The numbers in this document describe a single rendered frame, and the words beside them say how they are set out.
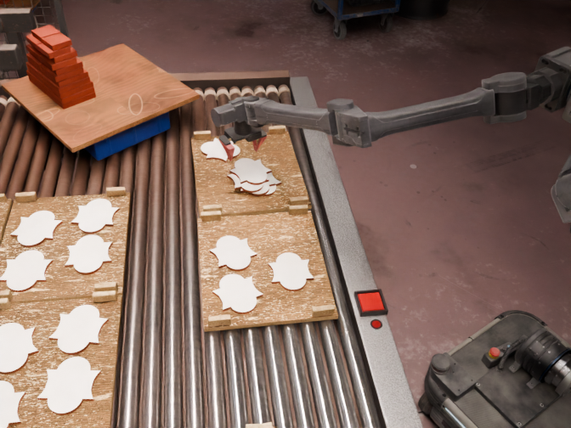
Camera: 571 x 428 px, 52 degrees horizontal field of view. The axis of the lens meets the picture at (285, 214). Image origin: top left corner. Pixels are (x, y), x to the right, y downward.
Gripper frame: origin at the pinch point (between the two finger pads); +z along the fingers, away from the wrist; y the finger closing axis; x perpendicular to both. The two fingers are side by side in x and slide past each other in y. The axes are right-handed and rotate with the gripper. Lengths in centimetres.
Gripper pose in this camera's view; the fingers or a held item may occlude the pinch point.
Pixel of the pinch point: (242, 153)
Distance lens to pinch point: 192.4
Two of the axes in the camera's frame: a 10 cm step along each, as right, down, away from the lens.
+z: -0.5, 7.3, 6.9
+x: -5.7, -5.9, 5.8
